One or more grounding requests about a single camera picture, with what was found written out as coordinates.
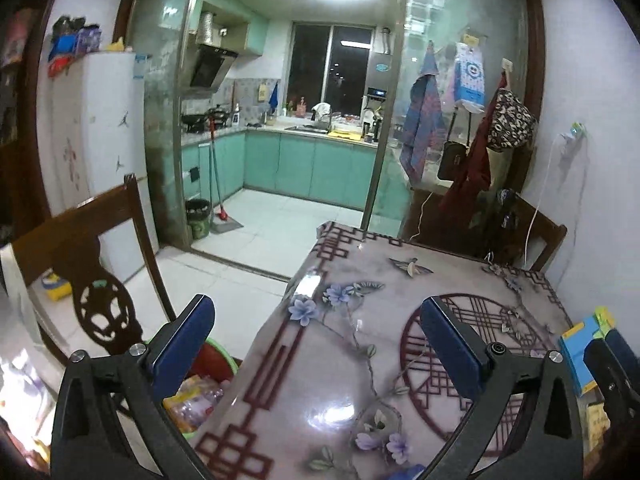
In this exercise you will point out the patterned black white bag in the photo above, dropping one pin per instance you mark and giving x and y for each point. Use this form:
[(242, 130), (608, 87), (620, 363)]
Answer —
[(512, 123)]

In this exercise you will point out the blue plaid hanging cloth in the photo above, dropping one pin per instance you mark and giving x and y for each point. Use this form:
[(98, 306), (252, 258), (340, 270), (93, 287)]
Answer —
[(423, 122)]

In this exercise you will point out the white blue hanging bag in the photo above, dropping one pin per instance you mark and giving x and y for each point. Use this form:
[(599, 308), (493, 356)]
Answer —
[(469, 79)]

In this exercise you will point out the yellow white paper package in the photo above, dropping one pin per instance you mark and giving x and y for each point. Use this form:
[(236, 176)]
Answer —
[(597, 424)]

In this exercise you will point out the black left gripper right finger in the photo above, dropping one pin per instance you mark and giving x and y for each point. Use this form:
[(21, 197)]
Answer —
[(546, 439)]

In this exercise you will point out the blue green box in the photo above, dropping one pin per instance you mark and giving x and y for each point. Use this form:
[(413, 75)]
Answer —
[(573, 344)]

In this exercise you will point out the items on refrigerator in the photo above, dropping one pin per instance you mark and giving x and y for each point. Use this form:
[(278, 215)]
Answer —
[(72, 38)]

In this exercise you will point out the wooden chair by wall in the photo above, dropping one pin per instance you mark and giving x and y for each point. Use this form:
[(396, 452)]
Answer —
[(509, 230)]

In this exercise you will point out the red hanging garment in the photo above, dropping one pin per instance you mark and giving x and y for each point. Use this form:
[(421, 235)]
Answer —
[(458, 204)]

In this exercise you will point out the teal kitchen cabinets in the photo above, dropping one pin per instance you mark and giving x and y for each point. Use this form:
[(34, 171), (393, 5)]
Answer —
[(314, 168)]

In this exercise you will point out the white refrigerator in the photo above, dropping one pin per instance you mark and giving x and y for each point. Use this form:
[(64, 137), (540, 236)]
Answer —
[(98, 131)]

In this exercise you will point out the dark kitchen waste bin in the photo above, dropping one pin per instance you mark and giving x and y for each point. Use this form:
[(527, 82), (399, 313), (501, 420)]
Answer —
[(198, 217)]

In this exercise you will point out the kitchen window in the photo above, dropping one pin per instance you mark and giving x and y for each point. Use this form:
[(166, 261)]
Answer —
[(329, 65)]

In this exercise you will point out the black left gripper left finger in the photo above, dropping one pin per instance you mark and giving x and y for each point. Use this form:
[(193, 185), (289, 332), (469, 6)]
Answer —
[(88, 441)]

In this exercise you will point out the dark wooden chair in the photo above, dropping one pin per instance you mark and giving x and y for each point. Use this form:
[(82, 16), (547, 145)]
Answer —
[(69, 246)]

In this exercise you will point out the black handbag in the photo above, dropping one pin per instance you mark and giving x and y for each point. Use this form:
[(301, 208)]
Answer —
[(454, 153)]

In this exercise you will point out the red handled mop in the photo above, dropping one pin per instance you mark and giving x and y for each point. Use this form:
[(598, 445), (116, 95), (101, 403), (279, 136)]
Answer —
[(222, 214)]

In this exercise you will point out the black range hood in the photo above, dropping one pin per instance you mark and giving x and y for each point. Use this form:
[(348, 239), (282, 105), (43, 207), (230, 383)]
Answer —
[(206, 63)]

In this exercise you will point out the red green trash bin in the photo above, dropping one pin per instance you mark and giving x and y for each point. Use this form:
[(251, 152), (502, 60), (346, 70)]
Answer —
[(213, 364)]

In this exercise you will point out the clear plastic water bottle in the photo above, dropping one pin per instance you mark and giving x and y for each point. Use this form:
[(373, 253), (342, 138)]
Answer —
[(213, 393)]

